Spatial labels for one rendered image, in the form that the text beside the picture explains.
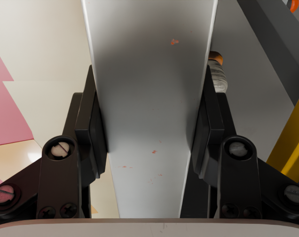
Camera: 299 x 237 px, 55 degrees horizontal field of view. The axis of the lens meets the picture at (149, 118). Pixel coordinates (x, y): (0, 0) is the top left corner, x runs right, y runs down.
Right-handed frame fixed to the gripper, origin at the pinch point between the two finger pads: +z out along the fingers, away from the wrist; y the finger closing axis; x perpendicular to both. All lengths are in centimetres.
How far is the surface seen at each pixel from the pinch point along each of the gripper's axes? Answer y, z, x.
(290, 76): 16.5, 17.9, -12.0
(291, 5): 22.1, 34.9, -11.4
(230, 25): 34, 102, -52
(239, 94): 47, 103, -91
